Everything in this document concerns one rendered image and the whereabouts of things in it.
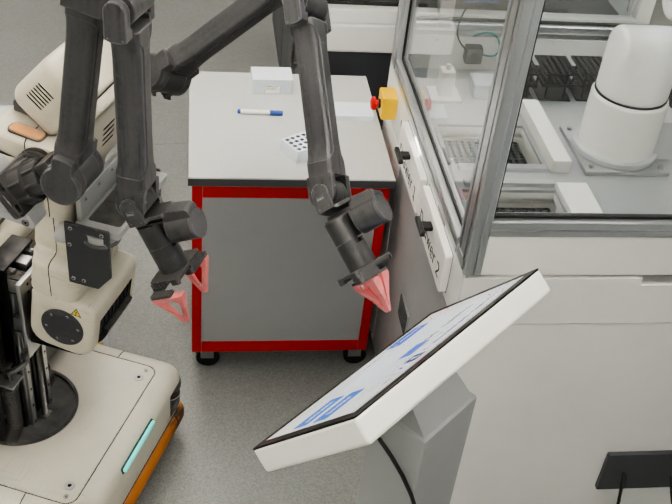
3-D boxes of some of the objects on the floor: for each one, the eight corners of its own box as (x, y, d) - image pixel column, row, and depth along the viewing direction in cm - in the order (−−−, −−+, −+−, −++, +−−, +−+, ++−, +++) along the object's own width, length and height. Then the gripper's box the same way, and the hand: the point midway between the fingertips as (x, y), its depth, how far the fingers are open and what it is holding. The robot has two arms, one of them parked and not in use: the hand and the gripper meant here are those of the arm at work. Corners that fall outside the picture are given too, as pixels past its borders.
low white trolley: (188, 374, 313) (187, 177, 267) (189, 255, 362) (189, 70, 315) (366, 372, 322) (396, 180, 275) (344, 255, 370) (366, 75, 324)
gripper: (356, 235, 193) (394, 304, 193) (321, 256, 187) (360, 327, 187) (377, 225, 188) (415, 295, 188) (341, 245, 181) (381, 318, 182)
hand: (386, 307), depth 187 cm, fingers closed
